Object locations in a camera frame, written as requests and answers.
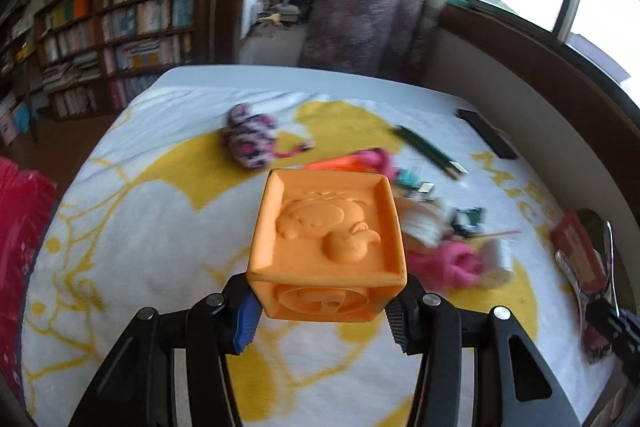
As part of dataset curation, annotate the light orange embossed rubber cube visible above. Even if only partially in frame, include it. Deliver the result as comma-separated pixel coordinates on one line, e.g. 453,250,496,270
246,168,408,323

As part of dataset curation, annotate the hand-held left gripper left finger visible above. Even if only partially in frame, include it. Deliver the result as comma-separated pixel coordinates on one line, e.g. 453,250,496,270
67,274,263,427

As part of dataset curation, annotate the teal binder clip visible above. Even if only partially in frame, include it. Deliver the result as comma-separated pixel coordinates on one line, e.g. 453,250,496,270
395,169,426,195

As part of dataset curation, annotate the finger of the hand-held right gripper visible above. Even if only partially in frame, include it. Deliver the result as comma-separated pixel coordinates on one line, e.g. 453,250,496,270
586,299,640,360

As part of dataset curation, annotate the green pen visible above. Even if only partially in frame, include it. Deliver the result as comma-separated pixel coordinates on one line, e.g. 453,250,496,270
392,124,468,180

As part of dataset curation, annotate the pink leopard print plush toy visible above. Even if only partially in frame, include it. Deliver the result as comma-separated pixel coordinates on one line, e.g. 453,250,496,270
221,103,316,172

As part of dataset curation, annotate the red cardboard box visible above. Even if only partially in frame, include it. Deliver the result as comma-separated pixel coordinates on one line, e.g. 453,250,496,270
550,208,628,365

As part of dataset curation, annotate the large wooden bookshelf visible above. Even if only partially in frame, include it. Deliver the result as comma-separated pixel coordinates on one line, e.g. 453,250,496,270
32,0,221,122

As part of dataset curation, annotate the small wooden shelf unit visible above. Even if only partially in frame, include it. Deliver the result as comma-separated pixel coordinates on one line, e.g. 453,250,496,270
0,0,41,145

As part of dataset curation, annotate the black phone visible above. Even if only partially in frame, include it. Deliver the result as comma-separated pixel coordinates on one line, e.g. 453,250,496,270
456,108,518,160

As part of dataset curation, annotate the white roll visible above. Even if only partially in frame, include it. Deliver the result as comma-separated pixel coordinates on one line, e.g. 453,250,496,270
477,237,516,288

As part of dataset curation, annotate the red blanket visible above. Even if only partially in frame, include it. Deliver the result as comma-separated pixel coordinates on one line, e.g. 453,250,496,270
0,157,58,398

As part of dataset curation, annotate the white bed mattress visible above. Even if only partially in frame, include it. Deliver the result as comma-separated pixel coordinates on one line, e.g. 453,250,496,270
120,66,551,148

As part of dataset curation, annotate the white yellow printed blanket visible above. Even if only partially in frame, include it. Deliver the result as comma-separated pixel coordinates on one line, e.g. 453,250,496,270
20,84,616,427

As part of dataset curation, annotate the wooden headboard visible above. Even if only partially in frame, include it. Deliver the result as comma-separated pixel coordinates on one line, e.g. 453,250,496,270
440,4,640,228

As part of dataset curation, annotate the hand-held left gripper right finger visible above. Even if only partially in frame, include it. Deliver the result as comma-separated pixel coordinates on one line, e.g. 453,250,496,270
385,272,583,427

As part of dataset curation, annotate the green binder clip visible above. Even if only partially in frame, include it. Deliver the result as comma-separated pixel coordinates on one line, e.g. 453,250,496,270
452,207,488,230

